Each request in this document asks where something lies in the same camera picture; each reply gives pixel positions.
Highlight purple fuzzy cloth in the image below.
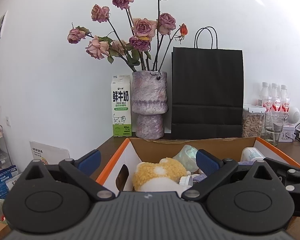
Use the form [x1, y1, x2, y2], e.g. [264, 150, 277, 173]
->
[191, 161, 253, 184]

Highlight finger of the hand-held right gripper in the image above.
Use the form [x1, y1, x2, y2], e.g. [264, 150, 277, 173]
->
[263, 157, 300, 193]

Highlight red and orange cardboard box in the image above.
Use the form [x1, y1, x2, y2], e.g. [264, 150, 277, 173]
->
[96, 137, 300, 198]

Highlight blue and white printed packets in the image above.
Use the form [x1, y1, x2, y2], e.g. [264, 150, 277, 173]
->
[0, 165, 18, 201]

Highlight clear drinking glass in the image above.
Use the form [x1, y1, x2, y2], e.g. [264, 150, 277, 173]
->
[264, 112, 286, 146]

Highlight yellow and white plush toy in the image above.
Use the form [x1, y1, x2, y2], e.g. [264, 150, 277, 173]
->
[132, 157, 192, 193]

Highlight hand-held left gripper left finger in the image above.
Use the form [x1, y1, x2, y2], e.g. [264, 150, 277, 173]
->
[24, 149, 116, 202]

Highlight white printed tin box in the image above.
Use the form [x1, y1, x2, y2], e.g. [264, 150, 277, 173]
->
[281, 122, 297, 142]

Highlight dried rose bouquet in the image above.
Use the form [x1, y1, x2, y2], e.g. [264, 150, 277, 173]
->
[67, 0, 189, 72]

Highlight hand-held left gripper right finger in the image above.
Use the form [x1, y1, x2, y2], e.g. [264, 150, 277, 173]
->
[182, 149, 274, 202]

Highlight purple textured vase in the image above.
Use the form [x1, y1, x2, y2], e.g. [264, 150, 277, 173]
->
[131, 70, 169, 139]

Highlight white round speaker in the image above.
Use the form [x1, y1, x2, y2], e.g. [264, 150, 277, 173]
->
[289, 106, 300, 124]

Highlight white and green milk carton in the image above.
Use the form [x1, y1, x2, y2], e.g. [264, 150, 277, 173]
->
[111, 74, 133, 138]

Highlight white plastic canister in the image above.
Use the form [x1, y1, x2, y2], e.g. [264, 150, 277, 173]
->
[240, 147, 266, 163]

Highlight black paper bag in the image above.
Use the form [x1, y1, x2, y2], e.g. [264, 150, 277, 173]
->
[170, 27, 244, 141]

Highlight clear jar of seeds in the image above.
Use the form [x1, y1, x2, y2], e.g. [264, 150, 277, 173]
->
[241, 104, 266, 139]

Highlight small white plastic cup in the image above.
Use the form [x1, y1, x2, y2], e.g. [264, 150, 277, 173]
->
[179, 175, 193, 187]

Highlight white cardboard envelope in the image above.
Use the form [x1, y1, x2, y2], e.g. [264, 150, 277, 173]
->
[29, 141, 71, 166]

